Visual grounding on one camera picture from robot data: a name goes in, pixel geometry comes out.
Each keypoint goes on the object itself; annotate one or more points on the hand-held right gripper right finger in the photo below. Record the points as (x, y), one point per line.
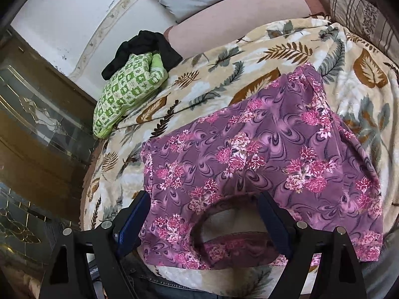
(276, 221)

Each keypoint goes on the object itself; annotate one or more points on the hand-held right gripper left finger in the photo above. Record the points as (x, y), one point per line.
(132, 224)

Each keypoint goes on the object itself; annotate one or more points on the purple floral shirt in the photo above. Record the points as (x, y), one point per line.
(249, 149)

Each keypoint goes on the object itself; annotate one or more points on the person's left leg in jeans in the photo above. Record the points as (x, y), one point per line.
(168, 288)

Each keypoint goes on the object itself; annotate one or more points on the person's leg in jeans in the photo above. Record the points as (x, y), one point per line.
(168, 288)
(383, 283)

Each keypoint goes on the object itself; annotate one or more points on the person's right leg in jeans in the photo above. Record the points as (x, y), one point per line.
(383, 283)

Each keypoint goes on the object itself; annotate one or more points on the green checked pillow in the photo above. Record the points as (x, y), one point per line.
(127, 93)

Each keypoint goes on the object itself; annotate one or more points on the wooden door with glass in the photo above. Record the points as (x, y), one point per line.
(40, 124)

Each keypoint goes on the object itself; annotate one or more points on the leaf print blanket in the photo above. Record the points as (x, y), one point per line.
(218, 78)

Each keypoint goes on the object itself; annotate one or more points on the black cloth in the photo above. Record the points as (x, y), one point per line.
(143, 42)

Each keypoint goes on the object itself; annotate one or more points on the pink bolster pillow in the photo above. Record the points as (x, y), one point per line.
(243, 25)

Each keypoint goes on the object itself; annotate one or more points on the striped brown cushion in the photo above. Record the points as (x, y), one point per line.
(364, 15)

